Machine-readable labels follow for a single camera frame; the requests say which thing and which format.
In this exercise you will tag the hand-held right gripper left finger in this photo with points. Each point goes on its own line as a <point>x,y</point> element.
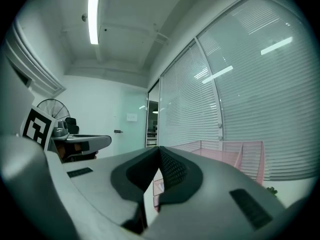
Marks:
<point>95,184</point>

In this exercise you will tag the person's left hand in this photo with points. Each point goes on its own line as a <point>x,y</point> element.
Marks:
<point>61,149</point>

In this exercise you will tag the black standing fan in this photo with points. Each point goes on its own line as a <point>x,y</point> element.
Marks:
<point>53,109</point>

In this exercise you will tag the long ceiling light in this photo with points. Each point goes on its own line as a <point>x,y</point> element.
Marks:
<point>94,16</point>

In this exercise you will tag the frosted glass door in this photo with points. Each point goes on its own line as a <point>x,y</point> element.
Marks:
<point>130,139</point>

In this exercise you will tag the round ceiling sensor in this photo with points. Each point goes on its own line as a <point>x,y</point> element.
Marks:
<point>84,17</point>

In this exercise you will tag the dark green succulent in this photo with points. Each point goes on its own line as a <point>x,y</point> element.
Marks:
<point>272,191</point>

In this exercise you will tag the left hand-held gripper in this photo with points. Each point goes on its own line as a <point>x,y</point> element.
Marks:
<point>37,129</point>

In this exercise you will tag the white paper sign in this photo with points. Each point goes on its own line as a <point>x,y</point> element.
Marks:
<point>132,117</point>

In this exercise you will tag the pink mesh file tray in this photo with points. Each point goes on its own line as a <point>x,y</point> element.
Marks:
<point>225,154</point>

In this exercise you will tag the black office chair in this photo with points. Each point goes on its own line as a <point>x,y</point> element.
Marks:
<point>72,125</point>

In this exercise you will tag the white window blinds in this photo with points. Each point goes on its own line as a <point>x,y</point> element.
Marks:
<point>250,109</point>

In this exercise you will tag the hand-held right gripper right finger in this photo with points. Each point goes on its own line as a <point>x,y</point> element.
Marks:
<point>212,196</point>

